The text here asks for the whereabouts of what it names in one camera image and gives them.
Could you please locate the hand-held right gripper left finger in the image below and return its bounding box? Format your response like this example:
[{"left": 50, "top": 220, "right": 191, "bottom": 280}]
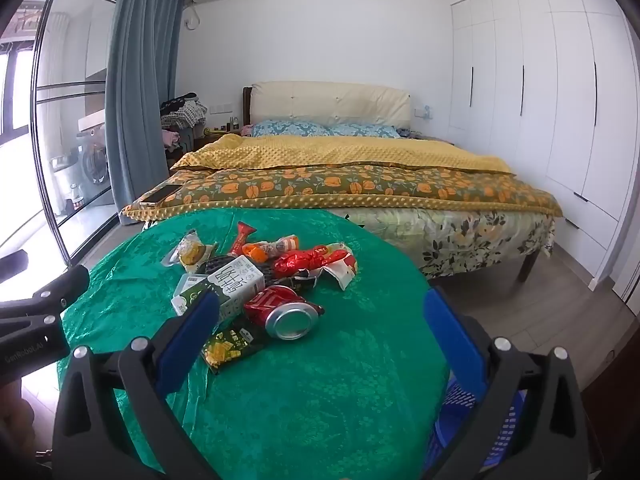
[{"left": 52, "top": 287, "right": 223, "bottom": 480}]

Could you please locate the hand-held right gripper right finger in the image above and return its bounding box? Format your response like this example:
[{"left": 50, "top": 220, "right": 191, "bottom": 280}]
[{"left": 422, "top": 287, "right": 596, "bottom": 480}]

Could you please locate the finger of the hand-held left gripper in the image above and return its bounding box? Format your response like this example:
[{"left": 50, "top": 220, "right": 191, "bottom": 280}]
[
  {"left": 0, "top": 250, "right": 30, "bottom": 275},
  {"left": 0, "top": 264, "right": 91, "bottom": 341}
]

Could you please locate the yellow green snack packet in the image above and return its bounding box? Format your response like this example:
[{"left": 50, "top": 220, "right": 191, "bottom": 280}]
[{"left": 200, "top": 326, "right": 268, "bottom": 376}]

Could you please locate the blue plastic basket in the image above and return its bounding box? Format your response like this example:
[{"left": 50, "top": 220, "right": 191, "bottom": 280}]
[{"left": 425, "top": 375, "right": 526, "bottom": 480}]

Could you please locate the green and white milk carton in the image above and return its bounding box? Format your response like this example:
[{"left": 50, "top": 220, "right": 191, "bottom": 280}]
[{"left": 171, "top": 255, "right": 266, "bottom": 323}]

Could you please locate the black mesh net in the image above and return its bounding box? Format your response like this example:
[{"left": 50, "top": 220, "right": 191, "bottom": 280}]
[{"left": 197, "top": 254, "right": 301, "bottom": 293}]

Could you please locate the clear bread packet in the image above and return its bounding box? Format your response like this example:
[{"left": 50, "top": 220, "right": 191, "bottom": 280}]
[{"left": 162, "top": 230, "right": 219, "bottom": 275}]

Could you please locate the crushed red can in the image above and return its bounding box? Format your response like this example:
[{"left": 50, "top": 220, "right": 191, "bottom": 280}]
[{"left": 243, "top": 285, "right": 325, "bottom": 339}]

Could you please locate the bed with floral sheet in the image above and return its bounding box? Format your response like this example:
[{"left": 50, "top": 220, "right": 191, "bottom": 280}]
[{"left": 120, "top": 80, "right": 563, "bottom": 283}]

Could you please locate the red sachet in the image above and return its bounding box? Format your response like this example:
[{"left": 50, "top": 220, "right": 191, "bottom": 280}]
[{"left": 229, "top": 221, "right": 258, "bottom": 256}]

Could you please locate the orange snack packet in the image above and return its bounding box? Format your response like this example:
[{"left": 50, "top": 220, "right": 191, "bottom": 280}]
[{"left": 242, "top": 235, "right": 301, "bottom": 263}]

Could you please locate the grey washing machine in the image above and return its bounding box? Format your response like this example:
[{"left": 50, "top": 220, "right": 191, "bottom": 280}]
[{"left": 75, "top": 112, "right": 113, "bottom": 206}]

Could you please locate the white and red wrapper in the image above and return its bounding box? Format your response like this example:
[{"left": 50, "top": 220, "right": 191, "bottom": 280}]
[{"left": 310, "top": 242, "right": 358, "bottom": 291}]

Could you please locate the green patterned tablecloth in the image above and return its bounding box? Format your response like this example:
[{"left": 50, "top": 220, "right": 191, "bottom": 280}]
[{"left": 56, "top": 207, "right": 451, "bottom": 480}]

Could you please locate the black smartphone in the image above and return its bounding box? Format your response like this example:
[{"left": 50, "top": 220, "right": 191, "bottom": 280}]
[{"left": 139, "top": 184, "right": 183, "bottom": 206}]

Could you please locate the dark wooden furniture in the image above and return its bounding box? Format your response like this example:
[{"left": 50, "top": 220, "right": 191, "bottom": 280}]
[{"left": 580, "top": 345, "right": 638, "bottom": 466}]

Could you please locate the orange floral quilt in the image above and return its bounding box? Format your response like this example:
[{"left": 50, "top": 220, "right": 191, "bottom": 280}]
[{"left": 120, "top": 165, "right": 563, "bottom": 226}]

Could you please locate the wooden nightstand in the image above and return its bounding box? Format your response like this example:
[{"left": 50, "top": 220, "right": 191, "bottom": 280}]
[{"left": 192, "top": 127, "right": 246, "bottom": 153}]

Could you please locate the glass sliding door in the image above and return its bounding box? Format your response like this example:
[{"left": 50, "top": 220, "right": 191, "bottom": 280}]
[{"left": 0, "top": 0, "right": 123, "bottom": 266}]

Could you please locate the yellow dotted blanket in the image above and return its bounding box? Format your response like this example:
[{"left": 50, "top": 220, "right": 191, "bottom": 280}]
[{"left": 170, "top": 133, "right": 516, "bottom": 177}]

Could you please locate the grey-blue curtain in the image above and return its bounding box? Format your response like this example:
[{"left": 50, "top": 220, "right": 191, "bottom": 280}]
[{"left": 104, "top": 0, "right": 193, "bottom": 216}]

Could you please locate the pile of clothes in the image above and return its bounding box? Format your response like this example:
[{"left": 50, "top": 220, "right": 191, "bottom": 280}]
[{"left": 160, "top": 92, "right": 208, "bottom": 153}]

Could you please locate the blue floral pillow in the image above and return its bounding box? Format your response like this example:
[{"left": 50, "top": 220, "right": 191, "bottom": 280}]
[
  {"left": 250, "top": 119, "right": 333, "bottom": 138},
  {"left": 325, "top": 124, "right": 401, "bottom": 140}
]

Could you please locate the cream padded headboard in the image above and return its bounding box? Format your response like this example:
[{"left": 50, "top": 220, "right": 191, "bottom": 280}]
[{"left": 250, "top": 81, "right": 412, "bottom": 128}]

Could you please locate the white wardrobe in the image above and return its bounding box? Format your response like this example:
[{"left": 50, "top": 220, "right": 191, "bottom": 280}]
[{"left": 447, "top": 0, "right": 640, "bottom": 301}]

